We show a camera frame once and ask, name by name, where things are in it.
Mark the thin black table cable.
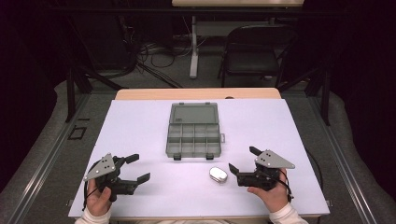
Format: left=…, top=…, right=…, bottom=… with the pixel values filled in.
left=304, top=147, right=325, bottom=195

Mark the black folding chair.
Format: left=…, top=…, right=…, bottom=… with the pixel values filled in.
left=217, top=23, right=298, bottom=89

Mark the person's right hand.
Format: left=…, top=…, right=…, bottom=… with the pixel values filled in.
left=247, top=168, right=291, bottom=214

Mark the person's left hand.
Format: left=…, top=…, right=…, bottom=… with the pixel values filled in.
left=85, top=178, right=113, bottom=217

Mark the black metal frame stand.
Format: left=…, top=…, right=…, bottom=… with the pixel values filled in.
left=64, top=18, right=125, bottom=124
left=276, top=59, right=332, bottom=127

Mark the white desk with leg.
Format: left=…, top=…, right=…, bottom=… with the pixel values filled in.
left=171, top=0, right=306, bottom=79

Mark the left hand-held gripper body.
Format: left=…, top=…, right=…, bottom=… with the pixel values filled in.
left=83, top=152, right=138, bottom=203

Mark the wooden table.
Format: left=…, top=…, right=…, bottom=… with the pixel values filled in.
left=114, top=87, right=283, bottom=101

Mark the silver oval metal case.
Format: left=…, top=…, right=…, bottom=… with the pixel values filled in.
left=208, top=166, right=229, bottom=185

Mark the bundle of floor cables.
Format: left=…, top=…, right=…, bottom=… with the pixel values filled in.
left=124, top=31, right=195, bottom=90

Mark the grey metal floor rail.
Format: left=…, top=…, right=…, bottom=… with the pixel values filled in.
left=8, top=92, right=92, bottom=224
left=306, top=96, right=379, bottom=224

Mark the white table board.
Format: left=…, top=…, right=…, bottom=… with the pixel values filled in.
left=67, top=98, right=331, bottom=218

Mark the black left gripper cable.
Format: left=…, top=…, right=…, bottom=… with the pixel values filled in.
left=81, top=160, right=100, bottom=213

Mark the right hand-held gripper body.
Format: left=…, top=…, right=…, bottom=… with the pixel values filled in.
left=236, top=149, right=296, bottom=192

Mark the grey plastic compartment box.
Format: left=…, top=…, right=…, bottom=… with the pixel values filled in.
left=165, top=102, right=226, bottom=161

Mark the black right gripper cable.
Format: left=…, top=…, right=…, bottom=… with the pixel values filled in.
left=279, top=168, right=295, bottom=203

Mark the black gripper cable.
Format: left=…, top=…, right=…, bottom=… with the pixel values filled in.
left=81, top=160, right=100, bottom=213
left=279, top=168, right=295, bottom=203

